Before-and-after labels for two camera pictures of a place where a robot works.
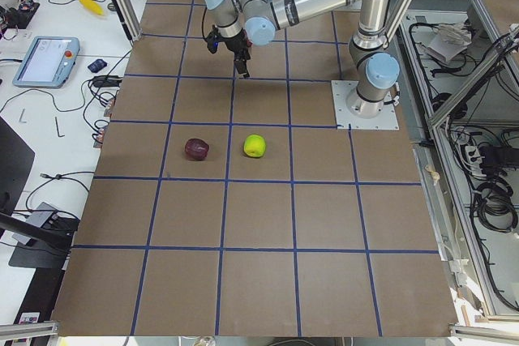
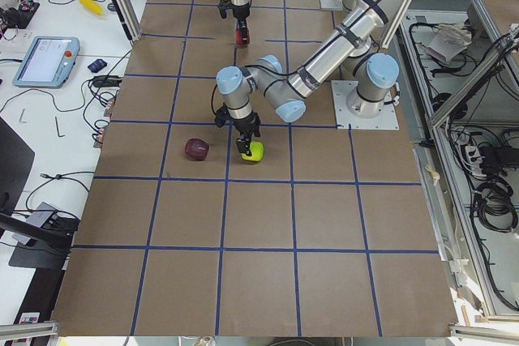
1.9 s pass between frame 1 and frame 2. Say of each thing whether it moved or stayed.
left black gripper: moved
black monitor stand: stayed
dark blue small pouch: stayed
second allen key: stayed
